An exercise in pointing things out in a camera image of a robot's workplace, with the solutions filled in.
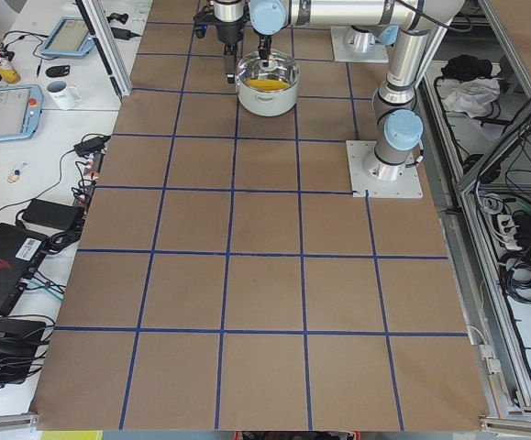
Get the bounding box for black round mouse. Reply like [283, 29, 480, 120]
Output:
[45, 64, 71, 78]

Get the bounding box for blue teach pendant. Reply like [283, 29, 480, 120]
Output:
[39, 16, 94, 58]
[0, 84, 43, 142]

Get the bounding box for white crumpled cloth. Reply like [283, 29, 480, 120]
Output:
[443, 78, 501, 118]

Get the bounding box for white power strip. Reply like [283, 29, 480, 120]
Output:
[495, 214, 522, 251]

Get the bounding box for white mug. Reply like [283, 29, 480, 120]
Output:
[46, 80, 82, 110]

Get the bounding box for yellow bottle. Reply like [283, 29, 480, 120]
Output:
[0, 53, 21, 84]

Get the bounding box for coiled black cables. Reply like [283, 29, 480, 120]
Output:
[498, 249, 531, 306]

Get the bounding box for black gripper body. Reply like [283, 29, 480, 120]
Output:
[194, 0, 247, 46]

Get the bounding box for black cloth heap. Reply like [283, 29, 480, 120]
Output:
[441, 54, 492, 82]

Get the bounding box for yellow corn cob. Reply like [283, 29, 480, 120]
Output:
[246, 79, 291, 92]

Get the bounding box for black power adapter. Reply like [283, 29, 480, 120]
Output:
[21, 199, 84, 230]

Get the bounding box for aluminium frame post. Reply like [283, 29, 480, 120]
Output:
[75, 0, 132, 100]

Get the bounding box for pale green electric pot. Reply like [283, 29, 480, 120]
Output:
[236, 49, 301, 116]

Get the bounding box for glass pot lid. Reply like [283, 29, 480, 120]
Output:
[237, 50, 300, 88]

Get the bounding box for near blue teach pendant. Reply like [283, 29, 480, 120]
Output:
[0, 84, 43, 142]

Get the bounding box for far blue teach pendant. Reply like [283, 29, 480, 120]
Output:
[39, 16, 94, 58]

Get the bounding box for black laptop computer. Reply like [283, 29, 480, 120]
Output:
[0, 223, 48, 315]

